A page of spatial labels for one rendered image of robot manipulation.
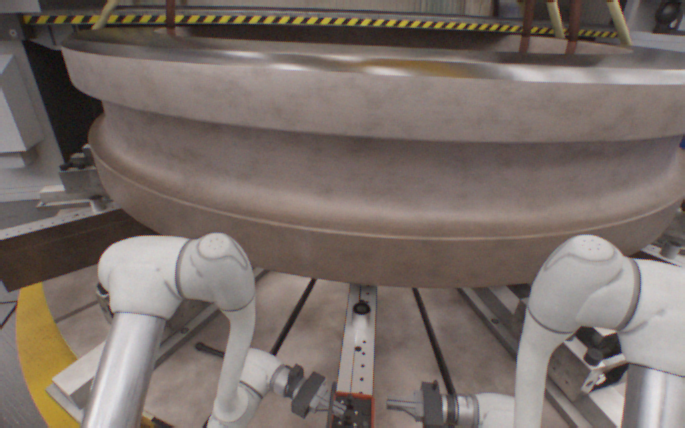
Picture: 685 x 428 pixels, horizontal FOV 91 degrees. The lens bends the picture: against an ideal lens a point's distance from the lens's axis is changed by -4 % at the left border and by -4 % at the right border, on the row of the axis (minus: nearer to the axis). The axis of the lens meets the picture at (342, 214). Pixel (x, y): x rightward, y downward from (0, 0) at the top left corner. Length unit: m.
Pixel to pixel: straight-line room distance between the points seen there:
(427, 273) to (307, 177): 0.66
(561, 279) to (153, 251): 0.78
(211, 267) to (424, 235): 0.94
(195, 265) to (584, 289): 0.71
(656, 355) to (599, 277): 0.14
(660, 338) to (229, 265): 0.75
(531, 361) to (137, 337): 0.81
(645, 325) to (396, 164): 0.99
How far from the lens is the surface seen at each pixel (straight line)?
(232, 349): 1.03
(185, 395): 1.99
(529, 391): 0.93
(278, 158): 1.53
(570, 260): 0.69
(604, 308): 0.73
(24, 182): 5.22
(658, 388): 0.76
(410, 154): 1.43
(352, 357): 1.53
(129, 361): 0.82
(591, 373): 1.86
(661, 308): 0.74
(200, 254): 0.75
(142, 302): 0.81
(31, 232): 2.89
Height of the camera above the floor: 1.89
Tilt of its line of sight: 30 degrees down
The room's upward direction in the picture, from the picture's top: 2 degrees clockwise
